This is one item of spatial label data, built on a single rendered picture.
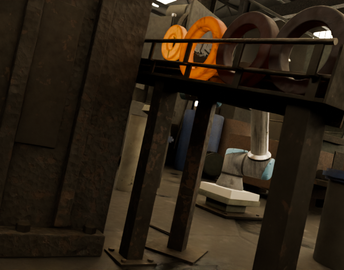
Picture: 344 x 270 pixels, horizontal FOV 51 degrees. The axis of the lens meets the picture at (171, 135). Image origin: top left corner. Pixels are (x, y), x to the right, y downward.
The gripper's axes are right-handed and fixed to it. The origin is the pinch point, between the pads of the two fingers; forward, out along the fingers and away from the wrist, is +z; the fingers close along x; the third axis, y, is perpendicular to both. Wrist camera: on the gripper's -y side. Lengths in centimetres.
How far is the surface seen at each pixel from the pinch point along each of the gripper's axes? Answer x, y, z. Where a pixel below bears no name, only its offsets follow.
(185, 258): 39, -80, -23
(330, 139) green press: -215, 135, -441
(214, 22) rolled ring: 57, -15, 20
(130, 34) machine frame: 28.1, -21.5, 28.9
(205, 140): 31, -38, -15
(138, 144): -78, -41, -49
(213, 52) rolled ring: 60, -23, 17
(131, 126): -81, -32, -40
